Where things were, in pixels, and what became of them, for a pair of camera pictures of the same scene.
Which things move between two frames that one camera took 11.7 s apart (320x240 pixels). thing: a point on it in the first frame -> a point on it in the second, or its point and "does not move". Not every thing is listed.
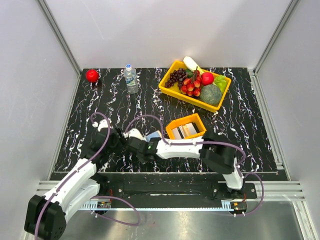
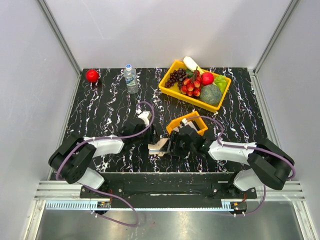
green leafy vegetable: [220, 81] does not move
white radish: [190, 63] does not move
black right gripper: [143, 160] -> [174, 137]
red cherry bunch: [192, 87] does not move
